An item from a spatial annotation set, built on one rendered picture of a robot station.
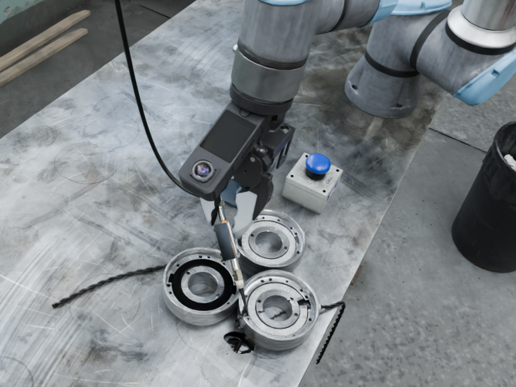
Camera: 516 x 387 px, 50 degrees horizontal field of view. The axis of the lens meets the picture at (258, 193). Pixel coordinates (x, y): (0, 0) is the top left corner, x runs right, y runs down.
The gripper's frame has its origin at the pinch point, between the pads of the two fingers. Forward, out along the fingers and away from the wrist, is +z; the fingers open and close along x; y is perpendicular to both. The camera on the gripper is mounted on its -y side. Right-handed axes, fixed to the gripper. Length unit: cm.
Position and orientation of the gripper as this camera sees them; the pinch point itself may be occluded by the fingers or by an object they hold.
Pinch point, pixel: (222, 226)
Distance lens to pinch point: 72.6
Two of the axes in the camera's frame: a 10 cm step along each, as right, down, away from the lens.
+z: -2.1, 7.4, 6.3
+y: 4.5, -5.0, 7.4
